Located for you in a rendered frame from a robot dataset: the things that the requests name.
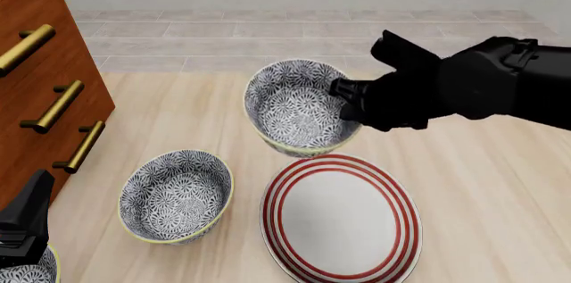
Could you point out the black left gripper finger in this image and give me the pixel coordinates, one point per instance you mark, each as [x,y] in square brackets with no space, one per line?
[31,199]

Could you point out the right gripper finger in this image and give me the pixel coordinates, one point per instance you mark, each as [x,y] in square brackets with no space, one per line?
[401,52]
[352,102]

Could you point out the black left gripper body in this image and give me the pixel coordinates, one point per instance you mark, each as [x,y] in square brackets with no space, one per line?
[20,246]

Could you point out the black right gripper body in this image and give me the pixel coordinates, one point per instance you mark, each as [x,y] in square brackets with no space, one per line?
[401,99]

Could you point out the patterned black and white bowl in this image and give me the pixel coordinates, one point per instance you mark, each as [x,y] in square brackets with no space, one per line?
[41,272]
[290,112]
[178,196]

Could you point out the white plate with red rings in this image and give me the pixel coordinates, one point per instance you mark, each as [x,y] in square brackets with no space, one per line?
[339,219]

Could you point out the wooden cabinet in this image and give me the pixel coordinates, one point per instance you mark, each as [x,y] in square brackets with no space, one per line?
[40,62]

